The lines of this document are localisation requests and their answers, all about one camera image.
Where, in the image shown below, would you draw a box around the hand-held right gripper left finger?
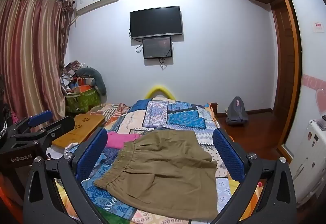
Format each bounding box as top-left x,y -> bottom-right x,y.
22,127 -> 110,224

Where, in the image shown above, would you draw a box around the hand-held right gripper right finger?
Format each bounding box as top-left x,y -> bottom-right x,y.
211,128 -> 297,224

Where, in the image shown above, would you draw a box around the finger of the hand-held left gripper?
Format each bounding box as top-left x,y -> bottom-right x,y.
11,116 -> 75,149
7,110 -> 53,135

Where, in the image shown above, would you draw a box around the olive green pants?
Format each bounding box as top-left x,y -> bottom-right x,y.
94,130 -> 219,221

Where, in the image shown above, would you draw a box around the wooden lap desk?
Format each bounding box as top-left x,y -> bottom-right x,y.
52,113 -> 105,149

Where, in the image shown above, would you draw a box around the pink cloth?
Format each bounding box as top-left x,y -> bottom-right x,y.
106,131 -> 142,149

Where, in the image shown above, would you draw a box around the green fabric bag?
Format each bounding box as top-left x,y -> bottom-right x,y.
65,88 -> 101,114

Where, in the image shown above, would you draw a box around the grey backpack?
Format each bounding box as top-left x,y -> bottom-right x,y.
225,96 -> 249,126

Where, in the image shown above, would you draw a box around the orange striped bed sheet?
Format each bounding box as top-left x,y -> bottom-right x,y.
90,103 -> 130,122

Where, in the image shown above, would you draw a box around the orange cardboard box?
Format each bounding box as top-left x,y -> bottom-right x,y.
76,77 -> 95,92

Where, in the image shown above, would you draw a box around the pile of crumpled papers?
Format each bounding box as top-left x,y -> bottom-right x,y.
60,60 -> 88,94

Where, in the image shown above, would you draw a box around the blue patchwork blanket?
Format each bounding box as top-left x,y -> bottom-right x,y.
55,99 -> 268,224

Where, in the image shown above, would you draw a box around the red striped curtain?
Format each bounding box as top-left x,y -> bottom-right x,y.
0,0 -> 74,122

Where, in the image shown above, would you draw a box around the yellow foam tube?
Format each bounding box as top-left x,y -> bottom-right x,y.
144,84 -> 176,100

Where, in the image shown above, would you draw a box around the wooden wardrobe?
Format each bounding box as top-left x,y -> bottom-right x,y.
232,0 -> 302,161

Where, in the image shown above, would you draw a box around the small black monitor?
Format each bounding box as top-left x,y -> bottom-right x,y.
143,37 -> 172,59

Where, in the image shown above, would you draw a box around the white sliding wardrobe door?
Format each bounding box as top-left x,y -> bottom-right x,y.
278,0 -> 326,158

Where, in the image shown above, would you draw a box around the black wall television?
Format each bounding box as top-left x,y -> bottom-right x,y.
129,6 -> 183,40

